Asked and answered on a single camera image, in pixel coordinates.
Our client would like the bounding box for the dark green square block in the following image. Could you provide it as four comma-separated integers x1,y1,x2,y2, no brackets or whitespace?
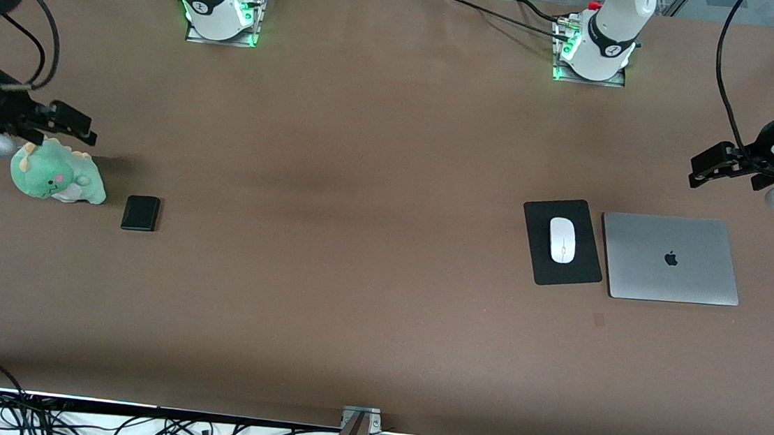
121,194,162,234

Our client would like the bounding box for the white computer mouse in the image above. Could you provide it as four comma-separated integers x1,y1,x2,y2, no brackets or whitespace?
546,216,579,265

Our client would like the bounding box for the black mouse pad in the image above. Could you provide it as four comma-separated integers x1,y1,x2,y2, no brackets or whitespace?
516,195,610,292

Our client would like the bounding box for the green dinosaur plush toy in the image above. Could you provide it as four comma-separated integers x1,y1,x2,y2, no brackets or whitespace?
8,132,112,207

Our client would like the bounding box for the silver laptop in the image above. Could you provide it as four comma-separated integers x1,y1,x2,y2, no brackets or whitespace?
595,209,747,309

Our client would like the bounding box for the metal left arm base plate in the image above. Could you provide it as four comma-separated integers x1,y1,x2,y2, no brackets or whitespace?
549,19,632,89

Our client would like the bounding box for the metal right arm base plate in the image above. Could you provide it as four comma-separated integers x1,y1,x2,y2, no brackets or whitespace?
185,0,265,49

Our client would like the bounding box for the long black base cable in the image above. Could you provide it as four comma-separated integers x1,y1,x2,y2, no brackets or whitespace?
438,0,567,42

